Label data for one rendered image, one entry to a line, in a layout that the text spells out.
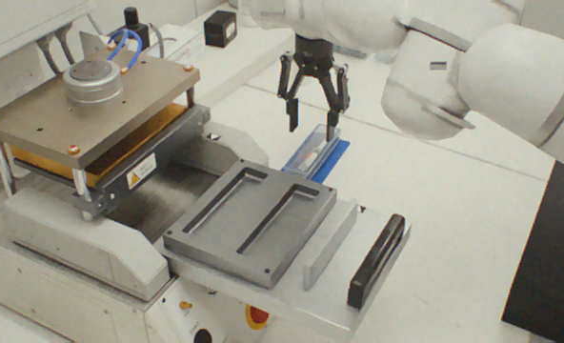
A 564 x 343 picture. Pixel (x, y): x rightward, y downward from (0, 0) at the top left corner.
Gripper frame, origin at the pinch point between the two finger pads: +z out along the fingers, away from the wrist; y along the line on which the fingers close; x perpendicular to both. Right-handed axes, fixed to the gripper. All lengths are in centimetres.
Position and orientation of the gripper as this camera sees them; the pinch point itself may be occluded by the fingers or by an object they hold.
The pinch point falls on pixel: (312, 123)
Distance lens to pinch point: 135.8
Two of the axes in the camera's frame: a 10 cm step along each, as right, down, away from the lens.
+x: 4.4, -5.4, 7.2
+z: 0.0, 8.0, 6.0
